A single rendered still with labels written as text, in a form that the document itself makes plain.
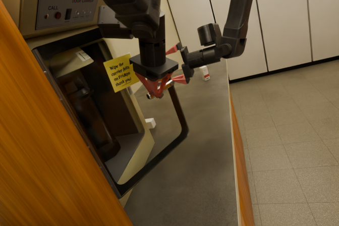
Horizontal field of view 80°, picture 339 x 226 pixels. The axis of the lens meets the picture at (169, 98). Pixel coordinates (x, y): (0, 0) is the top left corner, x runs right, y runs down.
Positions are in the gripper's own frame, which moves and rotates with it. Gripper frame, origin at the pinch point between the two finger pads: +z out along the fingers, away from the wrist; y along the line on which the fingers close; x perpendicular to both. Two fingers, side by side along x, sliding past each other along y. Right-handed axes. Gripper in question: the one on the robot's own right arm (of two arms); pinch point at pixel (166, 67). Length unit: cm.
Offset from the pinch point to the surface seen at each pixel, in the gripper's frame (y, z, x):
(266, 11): -22, -81, -270
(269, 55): -87, -76, -270
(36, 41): 20.5, 12.0, 35.5
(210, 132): -25.8, -10.5, 7.7
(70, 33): 20.6, 12.0, 24.8
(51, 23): 22.6, 8.1, 33.7
